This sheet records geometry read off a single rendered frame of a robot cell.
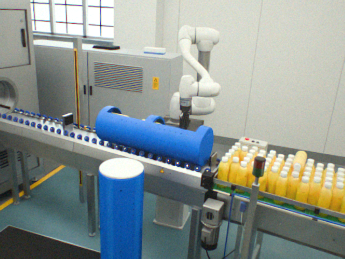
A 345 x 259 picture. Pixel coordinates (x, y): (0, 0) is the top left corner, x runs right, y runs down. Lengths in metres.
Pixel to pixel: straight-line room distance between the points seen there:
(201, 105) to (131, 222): 1.21
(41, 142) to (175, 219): 1.42
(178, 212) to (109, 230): 1.15
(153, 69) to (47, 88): 1.54
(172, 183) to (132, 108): 1.91
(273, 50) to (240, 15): 0.65
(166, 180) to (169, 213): 0.89
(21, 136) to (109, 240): 1.45
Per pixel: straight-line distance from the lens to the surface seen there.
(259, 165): 1.90
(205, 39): 2.76
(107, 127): 2.62
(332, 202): 2.22
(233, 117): 5.20
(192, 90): 2.36
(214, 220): 2.19
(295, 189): 2.21
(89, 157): 2.84
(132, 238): 2.32
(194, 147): 2.28
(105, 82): 4.30
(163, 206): 3.32
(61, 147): 3.01
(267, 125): 5.18
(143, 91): 4.10
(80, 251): 2.93
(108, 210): 2.20
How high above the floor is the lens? 2.01
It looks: 20 degrees down
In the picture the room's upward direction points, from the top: 4 degrees clockwise
